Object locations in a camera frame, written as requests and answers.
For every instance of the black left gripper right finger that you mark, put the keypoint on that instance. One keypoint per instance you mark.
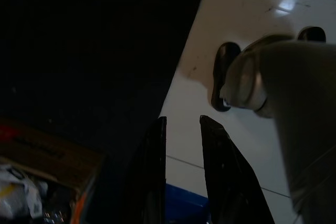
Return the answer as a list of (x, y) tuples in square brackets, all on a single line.
[(228, 182)]

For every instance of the printed cardboard box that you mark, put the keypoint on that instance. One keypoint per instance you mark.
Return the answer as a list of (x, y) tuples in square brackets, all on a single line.
[(52, 155)]

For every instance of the black robot foot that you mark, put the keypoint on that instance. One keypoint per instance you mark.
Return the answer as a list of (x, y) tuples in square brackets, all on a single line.
[(220, 77), (312, 35)]

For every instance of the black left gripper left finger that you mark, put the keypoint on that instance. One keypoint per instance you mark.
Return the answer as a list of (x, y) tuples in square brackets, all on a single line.
[(152, 182)]

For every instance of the black right robot foot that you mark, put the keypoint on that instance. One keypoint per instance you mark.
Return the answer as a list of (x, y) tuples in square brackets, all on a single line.
[(312, 35)]

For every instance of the black left robot foot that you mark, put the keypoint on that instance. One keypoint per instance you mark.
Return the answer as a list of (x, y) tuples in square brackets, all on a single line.
[(220, 77)]

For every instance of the grey left robot leg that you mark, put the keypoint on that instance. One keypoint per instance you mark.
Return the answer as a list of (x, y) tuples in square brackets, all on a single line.
[(302, 103)]

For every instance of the blue plastic container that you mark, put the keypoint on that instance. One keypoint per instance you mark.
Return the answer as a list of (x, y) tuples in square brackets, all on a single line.
[(183, 205)]

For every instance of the white plastic bag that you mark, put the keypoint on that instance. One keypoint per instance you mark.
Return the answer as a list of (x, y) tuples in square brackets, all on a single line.
[(18, 195)]

